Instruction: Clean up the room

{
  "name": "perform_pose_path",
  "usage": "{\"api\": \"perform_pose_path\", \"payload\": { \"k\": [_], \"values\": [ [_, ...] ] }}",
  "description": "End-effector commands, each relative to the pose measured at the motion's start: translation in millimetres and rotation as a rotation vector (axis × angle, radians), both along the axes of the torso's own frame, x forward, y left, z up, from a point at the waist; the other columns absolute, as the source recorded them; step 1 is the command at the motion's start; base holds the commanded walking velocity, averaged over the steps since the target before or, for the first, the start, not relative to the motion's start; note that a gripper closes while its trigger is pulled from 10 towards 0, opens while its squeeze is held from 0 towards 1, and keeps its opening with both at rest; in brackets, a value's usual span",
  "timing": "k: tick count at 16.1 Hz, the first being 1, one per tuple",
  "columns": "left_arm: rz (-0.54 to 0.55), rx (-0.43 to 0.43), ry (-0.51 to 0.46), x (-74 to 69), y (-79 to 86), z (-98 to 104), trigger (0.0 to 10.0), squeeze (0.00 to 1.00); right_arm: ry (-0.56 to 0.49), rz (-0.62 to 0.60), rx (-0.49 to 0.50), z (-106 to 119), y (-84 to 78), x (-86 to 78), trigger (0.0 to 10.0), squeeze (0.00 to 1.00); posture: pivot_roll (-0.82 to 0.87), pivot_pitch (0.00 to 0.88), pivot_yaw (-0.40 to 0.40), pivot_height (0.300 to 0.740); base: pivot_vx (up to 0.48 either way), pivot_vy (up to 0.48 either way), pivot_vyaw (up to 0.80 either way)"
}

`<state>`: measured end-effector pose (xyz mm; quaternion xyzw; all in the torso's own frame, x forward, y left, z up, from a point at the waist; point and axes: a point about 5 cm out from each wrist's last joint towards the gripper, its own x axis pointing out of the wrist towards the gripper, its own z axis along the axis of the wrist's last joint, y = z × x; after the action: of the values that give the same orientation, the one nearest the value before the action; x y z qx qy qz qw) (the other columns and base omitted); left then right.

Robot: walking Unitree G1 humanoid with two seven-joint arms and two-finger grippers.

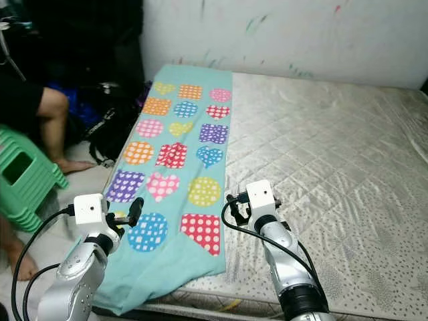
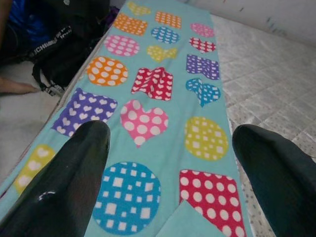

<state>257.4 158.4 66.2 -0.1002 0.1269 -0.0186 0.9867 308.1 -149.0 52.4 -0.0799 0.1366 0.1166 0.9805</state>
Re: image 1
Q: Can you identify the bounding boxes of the teal blanket with dotted shapes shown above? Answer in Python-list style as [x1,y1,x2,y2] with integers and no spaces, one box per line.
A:
[90,64,235,316]

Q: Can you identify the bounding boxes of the black backpack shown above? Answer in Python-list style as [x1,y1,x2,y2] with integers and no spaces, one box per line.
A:
[86,82,146,168]

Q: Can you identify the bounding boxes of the green plastic stool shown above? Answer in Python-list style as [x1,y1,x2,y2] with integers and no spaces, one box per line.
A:
[0,124,70,234]

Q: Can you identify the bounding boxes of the grey quilted mattress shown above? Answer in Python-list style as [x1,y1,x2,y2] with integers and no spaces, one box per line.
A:
[106,70,428,321]

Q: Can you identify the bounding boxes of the person's bare leg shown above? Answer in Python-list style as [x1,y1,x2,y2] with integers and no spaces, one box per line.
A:
[36,87,96,175]
[0,215,39,282]

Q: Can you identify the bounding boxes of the blue cloth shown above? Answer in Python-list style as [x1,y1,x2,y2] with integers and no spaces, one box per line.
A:
[48,83,104,132]

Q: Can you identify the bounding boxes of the person's black shorts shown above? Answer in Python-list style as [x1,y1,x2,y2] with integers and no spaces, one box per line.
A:
[0,66,49,134]

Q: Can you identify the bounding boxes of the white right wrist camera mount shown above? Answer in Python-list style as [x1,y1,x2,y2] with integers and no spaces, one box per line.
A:
[245,179,279,223]

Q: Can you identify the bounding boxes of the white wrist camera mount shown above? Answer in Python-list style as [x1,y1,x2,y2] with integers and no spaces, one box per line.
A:
[245,179,279,223]
[72,193,110,237]

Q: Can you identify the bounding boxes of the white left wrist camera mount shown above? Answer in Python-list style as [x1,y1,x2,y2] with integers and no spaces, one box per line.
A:
[72,193,110,237]

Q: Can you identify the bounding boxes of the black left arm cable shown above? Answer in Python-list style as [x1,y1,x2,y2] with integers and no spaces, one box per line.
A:
[21,262,61,321]

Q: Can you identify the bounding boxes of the white hanging cable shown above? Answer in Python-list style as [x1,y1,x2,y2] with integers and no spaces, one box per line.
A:
[0,21,29,82]

